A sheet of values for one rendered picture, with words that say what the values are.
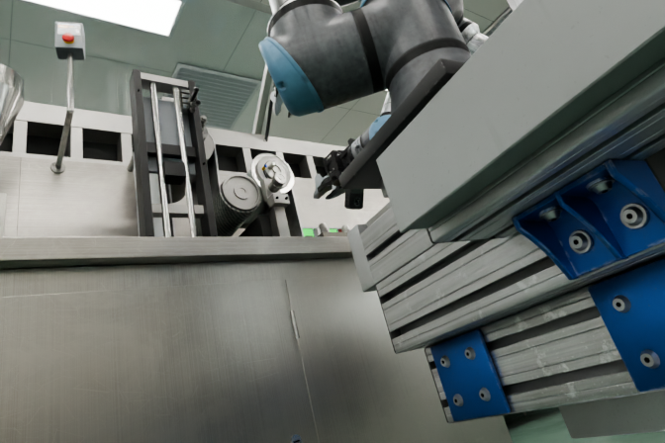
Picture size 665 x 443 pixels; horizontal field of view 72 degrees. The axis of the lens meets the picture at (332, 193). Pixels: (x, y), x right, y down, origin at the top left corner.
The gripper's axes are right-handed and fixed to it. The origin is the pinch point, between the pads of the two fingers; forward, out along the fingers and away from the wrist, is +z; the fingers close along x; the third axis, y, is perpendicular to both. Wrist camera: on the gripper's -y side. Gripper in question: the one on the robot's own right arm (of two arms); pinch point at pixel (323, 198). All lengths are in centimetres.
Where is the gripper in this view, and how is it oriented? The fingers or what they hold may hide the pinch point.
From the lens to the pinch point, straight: 130.7
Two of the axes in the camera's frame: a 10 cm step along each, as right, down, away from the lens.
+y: -2.4, -8.8, 4.2
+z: -5.3, 4.8, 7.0
